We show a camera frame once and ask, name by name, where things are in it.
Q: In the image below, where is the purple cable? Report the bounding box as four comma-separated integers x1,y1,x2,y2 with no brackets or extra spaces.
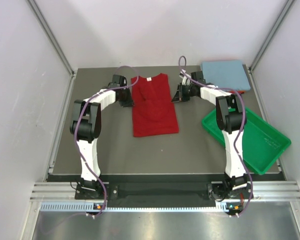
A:
74,65,141,218
178,55,254,218

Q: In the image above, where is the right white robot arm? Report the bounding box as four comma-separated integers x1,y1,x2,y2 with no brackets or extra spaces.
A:
172,70,248,198

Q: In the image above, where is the red t shirt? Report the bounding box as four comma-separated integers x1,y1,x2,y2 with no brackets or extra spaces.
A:
231,90,246,95
131,73,179,138

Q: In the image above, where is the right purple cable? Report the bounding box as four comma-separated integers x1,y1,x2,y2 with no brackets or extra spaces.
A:
178,55,254,218

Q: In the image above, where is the aluminium frame post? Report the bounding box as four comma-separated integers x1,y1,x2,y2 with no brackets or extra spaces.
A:
25,0,75,76
248,0,296,72

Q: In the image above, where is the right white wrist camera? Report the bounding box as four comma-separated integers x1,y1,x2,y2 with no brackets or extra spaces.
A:
179,70,191,86

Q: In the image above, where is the right aluminium frame post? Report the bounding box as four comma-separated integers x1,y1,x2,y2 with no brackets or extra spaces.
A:
248,0,296,72

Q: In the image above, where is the folded red t shirt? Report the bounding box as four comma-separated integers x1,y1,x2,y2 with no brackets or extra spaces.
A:
231,90,246,95

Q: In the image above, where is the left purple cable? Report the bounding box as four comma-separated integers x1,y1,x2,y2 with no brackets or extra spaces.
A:
74,65,141,218

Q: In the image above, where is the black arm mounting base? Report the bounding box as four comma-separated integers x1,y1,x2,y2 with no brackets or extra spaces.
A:
75,174,252,208

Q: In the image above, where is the slotted grey cable duct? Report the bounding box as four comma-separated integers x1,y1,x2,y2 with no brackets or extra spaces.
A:
39,201,239,213

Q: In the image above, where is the folded blue t shirt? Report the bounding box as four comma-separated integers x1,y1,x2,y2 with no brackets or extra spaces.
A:
201,60,251,92

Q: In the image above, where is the green plastic tray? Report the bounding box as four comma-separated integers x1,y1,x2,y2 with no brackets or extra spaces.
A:
201,108,291,177

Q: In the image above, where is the aluminium frame rail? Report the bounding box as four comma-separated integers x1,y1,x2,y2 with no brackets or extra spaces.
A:
30,181,300,202

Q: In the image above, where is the left aluminium frame post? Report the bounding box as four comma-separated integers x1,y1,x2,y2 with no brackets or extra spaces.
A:
25,0,75,76

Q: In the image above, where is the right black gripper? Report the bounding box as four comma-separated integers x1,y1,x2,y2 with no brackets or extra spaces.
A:
171,82,196,103

